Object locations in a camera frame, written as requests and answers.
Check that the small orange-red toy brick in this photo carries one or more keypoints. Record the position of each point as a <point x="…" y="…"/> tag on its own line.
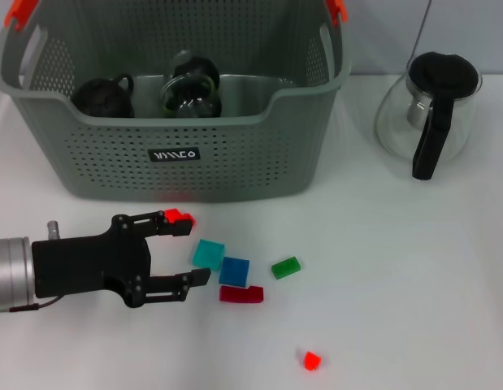
<point x="311" y="360"/>

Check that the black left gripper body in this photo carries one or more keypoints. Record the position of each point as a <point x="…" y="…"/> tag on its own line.
<point x="88" y="264"/>

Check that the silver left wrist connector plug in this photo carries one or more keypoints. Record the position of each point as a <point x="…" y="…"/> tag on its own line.
<point x="53" y="229"/>

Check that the blue square toy brick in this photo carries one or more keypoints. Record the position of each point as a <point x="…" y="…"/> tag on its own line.
<point x="234" y="271"/>

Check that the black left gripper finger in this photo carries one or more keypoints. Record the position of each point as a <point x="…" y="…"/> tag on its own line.
<point x="170" y="286"/>
<point x="170" y="228"/>

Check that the grey-green perforated plastic storage bin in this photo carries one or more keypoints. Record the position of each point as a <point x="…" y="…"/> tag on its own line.
<point x="235" y="162"/>

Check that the dark red long toy brick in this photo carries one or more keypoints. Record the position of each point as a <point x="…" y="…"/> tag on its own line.
<point x="243" y="294"/>

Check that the green toy brick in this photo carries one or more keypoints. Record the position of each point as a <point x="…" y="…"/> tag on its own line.
<point x="285" y="268"/>

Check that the bright orange-red toy brick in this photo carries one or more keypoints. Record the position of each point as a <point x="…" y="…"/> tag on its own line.
<point x="174" y="214"/>

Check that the black clay teapot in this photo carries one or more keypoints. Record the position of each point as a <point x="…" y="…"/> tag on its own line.
<point x="101" y="99"/>

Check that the teal square toy plate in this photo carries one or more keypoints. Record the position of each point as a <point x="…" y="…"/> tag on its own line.
<point x="208" y="254"/>

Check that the glass teacup with black sleeve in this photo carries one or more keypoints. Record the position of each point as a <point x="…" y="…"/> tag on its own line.
<point x="198" y="65"/>
<point x="190" y="99"/>

